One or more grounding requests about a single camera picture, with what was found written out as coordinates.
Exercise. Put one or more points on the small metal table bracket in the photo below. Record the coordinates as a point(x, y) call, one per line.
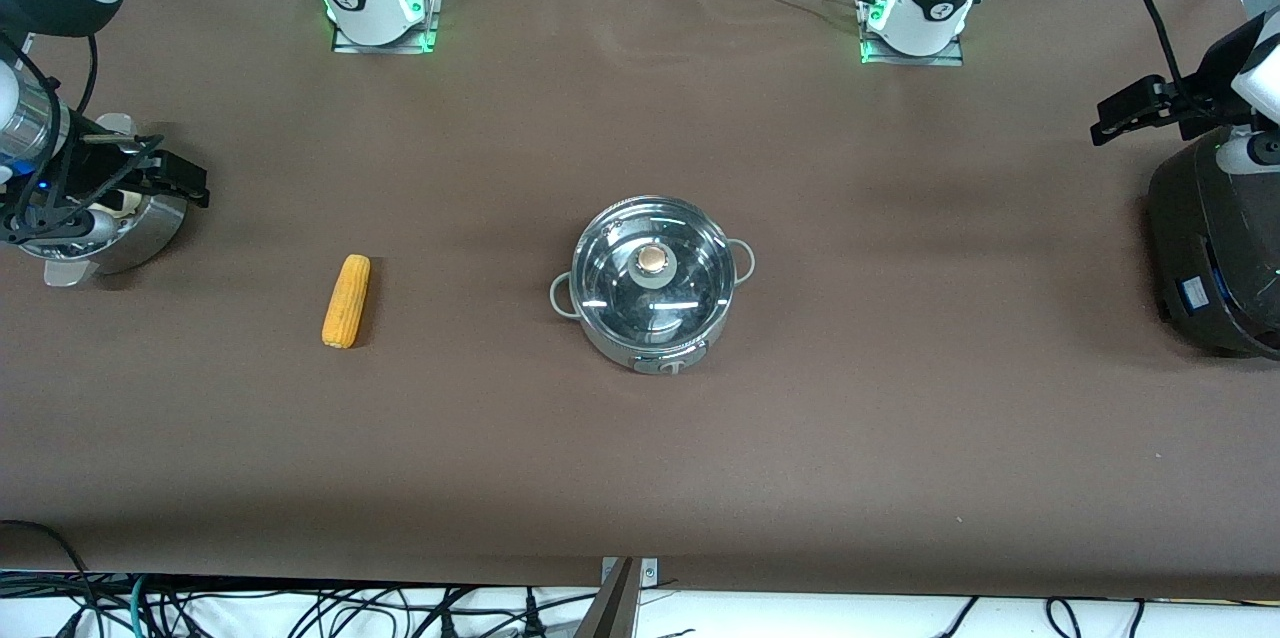
point(650, 570)

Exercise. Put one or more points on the glass lid with gold knob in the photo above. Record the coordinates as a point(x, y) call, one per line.
point(620, 268)

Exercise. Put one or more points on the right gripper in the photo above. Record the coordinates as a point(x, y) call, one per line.
point(97, 180)

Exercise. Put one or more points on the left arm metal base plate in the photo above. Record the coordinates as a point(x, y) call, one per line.
point(910, 61)

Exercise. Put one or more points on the dark wedge-shaped pole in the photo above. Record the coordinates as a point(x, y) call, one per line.
point(610, 613)

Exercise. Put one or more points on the steel steamer pot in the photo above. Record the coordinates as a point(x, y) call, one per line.
point(155, 233)

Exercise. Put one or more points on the brown table cover sheet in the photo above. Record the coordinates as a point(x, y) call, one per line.
point(500, 468)

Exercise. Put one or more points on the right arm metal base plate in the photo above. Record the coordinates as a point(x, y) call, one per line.
point(385, 48)

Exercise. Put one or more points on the black rice cooker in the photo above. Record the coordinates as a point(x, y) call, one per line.
point(1220, 248)

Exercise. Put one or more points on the yellow corn cob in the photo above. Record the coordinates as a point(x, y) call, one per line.
point(346, 301)

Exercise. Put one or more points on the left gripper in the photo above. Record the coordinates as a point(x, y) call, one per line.
point(1196, 96)

